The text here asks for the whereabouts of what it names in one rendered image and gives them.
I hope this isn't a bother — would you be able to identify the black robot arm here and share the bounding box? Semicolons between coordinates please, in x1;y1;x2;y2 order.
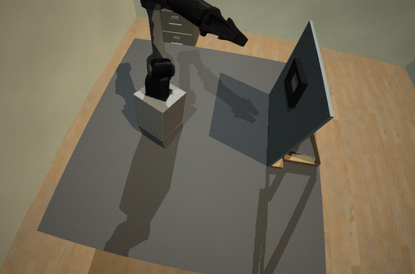
140;0;196;102

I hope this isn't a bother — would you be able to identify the wooden board stand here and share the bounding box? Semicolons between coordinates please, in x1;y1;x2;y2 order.
271;133;321;169

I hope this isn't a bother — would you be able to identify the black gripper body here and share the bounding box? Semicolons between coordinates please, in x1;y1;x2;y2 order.
187;0;213;28

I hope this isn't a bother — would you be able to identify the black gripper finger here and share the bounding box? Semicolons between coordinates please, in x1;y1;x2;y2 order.
199;6;239;42
218;18;248;47

